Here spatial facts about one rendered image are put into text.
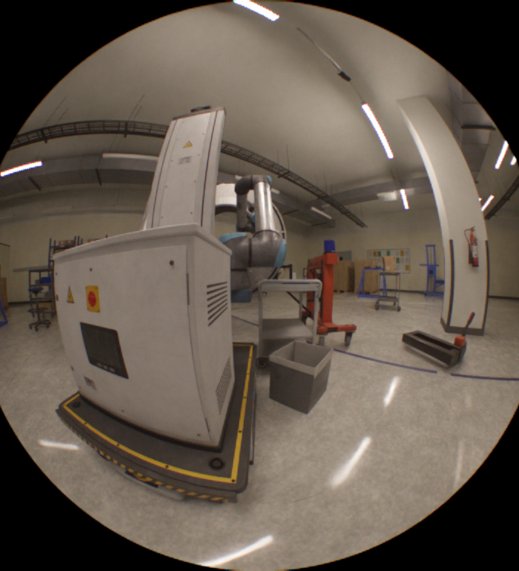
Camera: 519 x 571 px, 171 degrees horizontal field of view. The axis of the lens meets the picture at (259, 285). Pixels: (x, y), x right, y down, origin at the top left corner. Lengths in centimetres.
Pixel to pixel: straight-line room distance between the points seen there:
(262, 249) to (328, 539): 120
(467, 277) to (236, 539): 316
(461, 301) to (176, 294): 304
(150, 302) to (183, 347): 10
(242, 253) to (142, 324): 58
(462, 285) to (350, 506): 274
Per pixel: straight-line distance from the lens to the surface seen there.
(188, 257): 28
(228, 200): 210
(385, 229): 1017
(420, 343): 196
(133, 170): 522
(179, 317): 30
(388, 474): 93
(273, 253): 82
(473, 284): 305
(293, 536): 76
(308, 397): 98
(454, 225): 306
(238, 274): 80
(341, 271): 785
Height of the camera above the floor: 76
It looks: 3 degrees down
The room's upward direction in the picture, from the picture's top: straight up
